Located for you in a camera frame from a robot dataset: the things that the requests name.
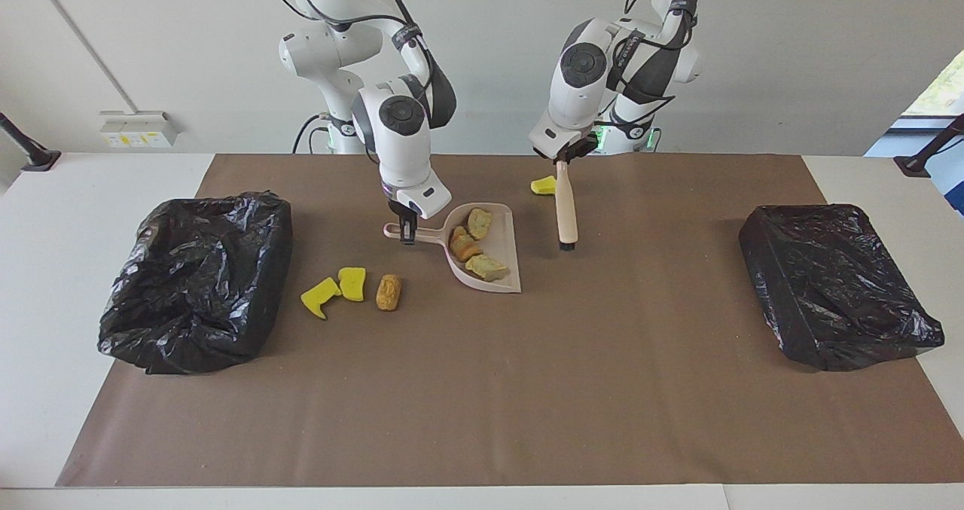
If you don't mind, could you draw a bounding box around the white wall conduit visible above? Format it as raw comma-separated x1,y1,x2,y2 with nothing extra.
27,0,138,113

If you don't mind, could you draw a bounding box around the white wall socket box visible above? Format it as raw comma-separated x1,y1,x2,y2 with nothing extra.
99,110,181,150

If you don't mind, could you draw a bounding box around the black bin with crumpled bag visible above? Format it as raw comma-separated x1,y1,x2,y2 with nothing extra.
98,191,294,376

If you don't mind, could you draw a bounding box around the notched yellow sponge piece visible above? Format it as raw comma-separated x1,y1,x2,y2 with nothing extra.
300,277,342,320

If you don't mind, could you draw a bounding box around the beige handled black bristle brush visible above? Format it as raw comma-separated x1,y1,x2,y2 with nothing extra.
554,161,579,252

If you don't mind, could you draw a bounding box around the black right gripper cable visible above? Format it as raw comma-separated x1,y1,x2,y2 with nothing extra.
256,0,438,166

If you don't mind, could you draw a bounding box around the squarish yellow sponge piece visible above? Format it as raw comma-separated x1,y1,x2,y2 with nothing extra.
337,267,367,302

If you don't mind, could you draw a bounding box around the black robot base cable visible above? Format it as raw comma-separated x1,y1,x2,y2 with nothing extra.
292,113,333,155

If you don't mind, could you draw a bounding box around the brown cork nugget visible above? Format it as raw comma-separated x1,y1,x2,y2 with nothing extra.
376,273,402,312

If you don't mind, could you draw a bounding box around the beige plastic dustpan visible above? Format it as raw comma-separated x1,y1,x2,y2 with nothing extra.
383,203,523,295

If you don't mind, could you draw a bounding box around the window with dark frame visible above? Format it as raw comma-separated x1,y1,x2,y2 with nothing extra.
901,49,964,130

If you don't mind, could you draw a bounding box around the brown paper table mat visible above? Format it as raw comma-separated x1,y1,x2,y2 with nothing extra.
56,154,964,488

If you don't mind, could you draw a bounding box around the striped orange toy croissant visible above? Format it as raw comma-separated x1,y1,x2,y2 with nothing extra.
450,226,483,264

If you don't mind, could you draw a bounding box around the black bin with smooth bag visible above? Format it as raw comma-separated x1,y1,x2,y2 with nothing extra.
738,204,945,373

